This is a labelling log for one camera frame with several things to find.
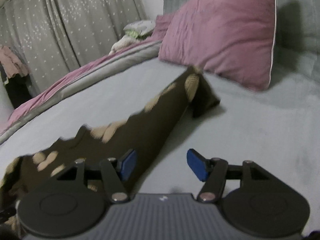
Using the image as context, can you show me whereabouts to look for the dark brown patterned sweater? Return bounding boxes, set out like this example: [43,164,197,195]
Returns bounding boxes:
[0,65,221,235]

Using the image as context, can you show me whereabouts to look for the hanging pink black clothes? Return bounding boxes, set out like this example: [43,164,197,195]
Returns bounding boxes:
[1,46,32,109]

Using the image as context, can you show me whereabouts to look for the light blue bed sheet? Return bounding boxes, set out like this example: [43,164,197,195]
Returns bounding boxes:
[1,59,319,233]

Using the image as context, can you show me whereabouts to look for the pink grey duvet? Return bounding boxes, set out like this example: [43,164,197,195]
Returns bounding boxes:
[1,40,161,144]

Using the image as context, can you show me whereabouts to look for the white plush toy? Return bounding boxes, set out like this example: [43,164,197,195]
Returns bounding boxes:
[109,35,140,55]

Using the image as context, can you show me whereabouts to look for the grey white small pillow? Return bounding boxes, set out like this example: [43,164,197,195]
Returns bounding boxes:
[123,20,156,40]

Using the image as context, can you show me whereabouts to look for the large pink pillow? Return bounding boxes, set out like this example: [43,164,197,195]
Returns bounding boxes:
[158,0,277,92]

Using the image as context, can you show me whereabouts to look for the grey dotted curtain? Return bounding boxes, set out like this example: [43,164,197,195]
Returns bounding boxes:
[1,0,146,96]

